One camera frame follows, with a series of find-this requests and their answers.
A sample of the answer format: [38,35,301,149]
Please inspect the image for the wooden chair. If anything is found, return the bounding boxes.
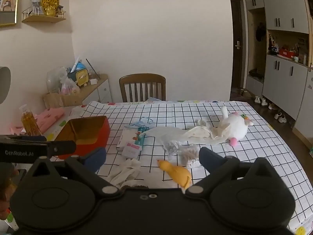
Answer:
[119,73,166,103]

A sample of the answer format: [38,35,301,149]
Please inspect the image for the bag of pink items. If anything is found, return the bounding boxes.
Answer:
[60,76,81,96]

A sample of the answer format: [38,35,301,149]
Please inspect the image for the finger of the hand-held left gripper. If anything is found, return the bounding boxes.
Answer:
[47,140,77,157]

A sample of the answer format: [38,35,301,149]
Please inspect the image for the golden ornament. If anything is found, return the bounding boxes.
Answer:
[41,0,60,16]

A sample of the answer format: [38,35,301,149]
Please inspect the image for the bag of cotton swabs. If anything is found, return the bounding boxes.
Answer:
[180,145,200,168]

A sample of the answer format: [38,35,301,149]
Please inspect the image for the red tin box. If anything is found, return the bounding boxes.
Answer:
[54,116,111,160]

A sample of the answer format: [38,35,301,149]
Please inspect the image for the black-checked white tablecloth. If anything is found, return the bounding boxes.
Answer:
[46,99,313,235]

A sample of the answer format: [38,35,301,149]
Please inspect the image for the dark door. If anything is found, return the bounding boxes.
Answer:
[229,0,245,90]

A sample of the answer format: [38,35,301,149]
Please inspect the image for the yellow rubber duck toy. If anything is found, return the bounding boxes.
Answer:
[157,159,192,190]

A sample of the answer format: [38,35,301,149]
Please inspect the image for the blue face mask pack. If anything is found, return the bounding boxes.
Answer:
[127,117,154,129]

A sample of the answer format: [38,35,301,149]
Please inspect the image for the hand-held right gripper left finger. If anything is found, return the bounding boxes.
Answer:
[24,147,121,199]

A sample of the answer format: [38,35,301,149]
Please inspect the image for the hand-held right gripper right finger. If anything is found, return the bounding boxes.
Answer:
[184,147,282,198]

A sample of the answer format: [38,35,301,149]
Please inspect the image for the white gloves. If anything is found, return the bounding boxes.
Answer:
[107,158,143,187]

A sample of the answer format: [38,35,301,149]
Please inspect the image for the yellow and teal tissue box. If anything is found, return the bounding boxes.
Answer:
[67,62,90,88]

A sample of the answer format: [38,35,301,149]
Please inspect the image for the wooden wall shelf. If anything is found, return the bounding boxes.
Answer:
[22,8,67,24]

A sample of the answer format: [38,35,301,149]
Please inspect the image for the clear plastic dome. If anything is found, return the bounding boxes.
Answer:
[46,67,68,94]

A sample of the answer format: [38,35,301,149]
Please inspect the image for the amber liquid bottle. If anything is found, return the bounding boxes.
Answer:
[20,104,42,137]

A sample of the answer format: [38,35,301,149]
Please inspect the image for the wood-topped white side cabinet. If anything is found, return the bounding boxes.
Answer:
[43,73,109,107]

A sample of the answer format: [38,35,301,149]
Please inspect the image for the white plush unicorn toy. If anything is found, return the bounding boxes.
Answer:
[221,105,255,148]

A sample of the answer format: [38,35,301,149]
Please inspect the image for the pink printed cloth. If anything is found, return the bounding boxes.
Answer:
[9,107,65,136]

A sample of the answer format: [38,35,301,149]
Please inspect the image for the teal packet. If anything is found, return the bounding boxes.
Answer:
[133,127,150,148]

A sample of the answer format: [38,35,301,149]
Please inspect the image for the white hallway cabinet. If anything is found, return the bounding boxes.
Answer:
[244,0,313,128]

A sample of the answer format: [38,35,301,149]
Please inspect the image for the cream cloth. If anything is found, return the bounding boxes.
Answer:
[183,118,231,145]

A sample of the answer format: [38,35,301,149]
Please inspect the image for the pink label card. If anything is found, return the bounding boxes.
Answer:
[121,144,143,158]

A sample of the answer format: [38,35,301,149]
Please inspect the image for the large gold-framed picture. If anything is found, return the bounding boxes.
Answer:
[0,0,22,28]

